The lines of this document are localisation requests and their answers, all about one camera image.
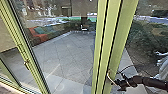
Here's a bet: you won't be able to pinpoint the dark outdoor patio chair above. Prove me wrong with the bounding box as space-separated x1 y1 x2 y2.
80 22 91 34

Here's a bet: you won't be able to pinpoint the small brass door handle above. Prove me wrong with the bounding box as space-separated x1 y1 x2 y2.
23 60 31 71

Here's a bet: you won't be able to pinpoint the metal door lever handle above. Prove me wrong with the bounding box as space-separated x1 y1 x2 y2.
106 69 118 87

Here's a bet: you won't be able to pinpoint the green glass door frame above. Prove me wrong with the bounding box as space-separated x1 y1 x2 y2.
0 0 140 94

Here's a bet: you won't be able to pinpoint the green hedge shrubs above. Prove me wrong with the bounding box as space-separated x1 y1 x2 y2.
126 20 168 64

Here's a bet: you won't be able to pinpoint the red green outdoor bench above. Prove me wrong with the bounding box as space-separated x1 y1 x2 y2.
27 24 69 45

